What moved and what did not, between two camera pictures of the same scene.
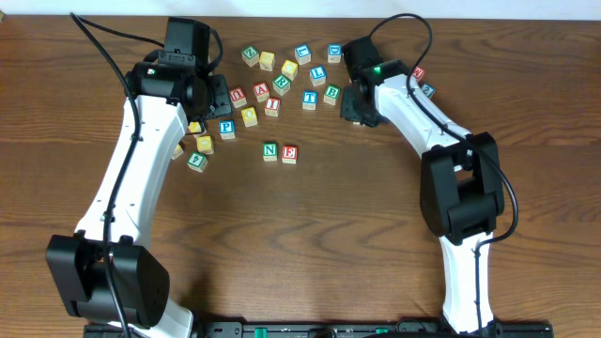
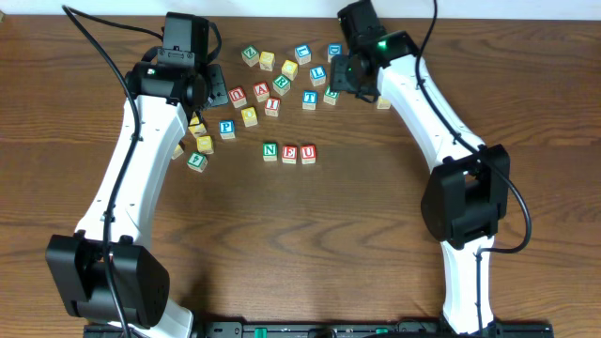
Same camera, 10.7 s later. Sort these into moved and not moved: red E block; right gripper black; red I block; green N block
Moved: right gripper black
Not moved: red I block; red E block; green N block
